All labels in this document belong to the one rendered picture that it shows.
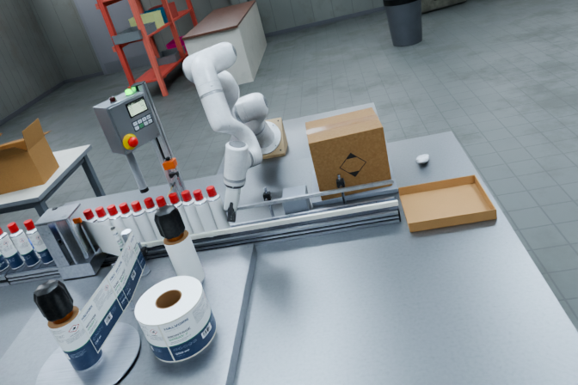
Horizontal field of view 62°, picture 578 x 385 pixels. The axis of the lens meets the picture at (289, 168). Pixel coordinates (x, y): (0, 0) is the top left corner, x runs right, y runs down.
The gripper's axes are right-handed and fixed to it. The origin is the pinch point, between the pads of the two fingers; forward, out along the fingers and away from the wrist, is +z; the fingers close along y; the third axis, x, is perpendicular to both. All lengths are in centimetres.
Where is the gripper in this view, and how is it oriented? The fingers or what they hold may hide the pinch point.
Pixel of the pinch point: (231, 216)
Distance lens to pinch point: 192.5
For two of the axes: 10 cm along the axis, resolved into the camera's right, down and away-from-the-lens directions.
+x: 9.9, 1.3, 0.0
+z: -1.2, 8.8, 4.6
